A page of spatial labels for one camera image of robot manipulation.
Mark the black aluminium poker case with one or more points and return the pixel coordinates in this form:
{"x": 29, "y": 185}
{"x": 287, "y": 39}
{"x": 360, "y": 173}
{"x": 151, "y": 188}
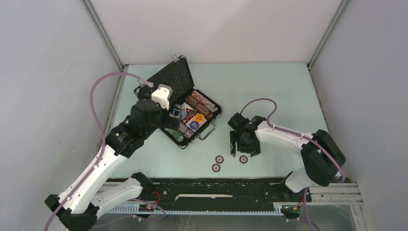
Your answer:
{"x": 178, "y": 76}

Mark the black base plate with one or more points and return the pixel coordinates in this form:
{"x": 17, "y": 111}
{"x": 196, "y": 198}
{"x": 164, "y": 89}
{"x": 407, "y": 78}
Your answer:
{"x": 236, "y": 194}

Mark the green chip stack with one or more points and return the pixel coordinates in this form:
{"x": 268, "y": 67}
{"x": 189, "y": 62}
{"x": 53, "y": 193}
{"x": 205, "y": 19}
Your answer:
{"x": 175, "y": 134}

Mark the purple blue chip stack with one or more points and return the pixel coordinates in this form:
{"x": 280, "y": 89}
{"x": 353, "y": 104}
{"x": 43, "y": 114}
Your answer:
{"x": 185, "y": 130}

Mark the orange big blind button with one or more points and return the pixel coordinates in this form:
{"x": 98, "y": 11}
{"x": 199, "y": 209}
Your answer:
{"x": 200, "y": 118}

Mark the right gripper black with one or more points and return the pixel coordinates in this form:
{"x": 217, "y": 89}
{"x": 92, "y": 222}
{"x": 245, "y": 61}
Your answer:
{"x": 255, "y": 149}

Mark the brown chip stack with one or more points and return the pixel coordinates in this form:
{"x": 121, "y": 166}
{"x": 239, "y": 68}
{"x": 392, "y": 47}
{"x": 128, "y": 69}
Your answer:
{"x": 200, "y": 108}

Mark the all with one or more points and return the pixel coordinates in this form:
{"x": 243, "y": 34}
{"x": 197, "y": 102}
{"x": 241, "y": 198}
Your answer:
{"x": 188, "y": 111}

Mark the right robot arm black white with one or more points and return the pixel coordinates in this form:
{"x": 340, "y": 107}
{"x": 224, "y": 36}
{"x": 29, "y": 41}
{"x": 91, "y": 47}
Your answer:
{"x": 321, "y": 156}

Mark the blue small blind button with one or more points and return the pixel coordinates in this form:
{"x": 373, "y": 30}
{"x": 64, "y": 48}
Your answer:
{"x": 194, "y": 125}

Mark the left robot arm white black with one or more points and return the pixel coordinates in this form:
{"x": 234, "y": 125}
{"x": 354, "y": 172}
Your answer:
{"x": 80, "y": 205}

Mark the red white chip stack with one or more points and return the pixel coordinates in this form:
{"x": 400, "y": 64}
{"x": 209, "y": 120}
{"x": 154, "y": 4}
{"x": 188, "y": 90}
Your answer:
{"x": 204, "y": 101}

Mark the red dice row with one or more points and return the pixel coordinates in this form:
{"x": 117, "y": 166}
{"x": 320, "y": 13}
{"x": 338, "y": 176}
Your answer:
{"x": 189, "y": 116}

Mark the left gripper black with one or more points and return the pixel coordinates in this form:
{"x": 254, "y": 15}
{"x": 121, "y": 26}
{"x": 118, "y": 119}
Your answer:
{"x": 173, "y": 121}

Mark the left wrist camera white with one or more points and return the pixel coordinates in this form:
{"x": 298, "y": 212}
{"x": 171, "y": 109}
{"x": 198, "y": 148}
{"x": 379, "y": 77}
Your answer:
{"x": 162, "y": 95}

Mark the brown 100 poker chip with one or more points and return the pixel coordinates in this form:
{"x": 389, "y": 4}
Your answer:
{"x": 216, "y": 167}
{"x": 243, "y": 159}
{"x": 219, "y": 159}

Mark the right aluminium frame rail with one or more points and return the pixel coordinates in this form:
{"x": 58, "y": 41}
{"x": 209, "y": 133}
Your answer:
{"x": 336, "y": 194}

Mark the blue playing card deck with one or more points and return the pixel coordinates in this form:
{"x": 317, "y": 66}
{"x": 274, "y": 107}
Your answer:
{"x": 183, "y": 108}

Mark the white cable duct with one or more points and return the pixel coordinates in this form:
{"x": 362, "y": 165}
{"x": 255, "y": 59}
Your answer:
{"x": 144, "y": 209}

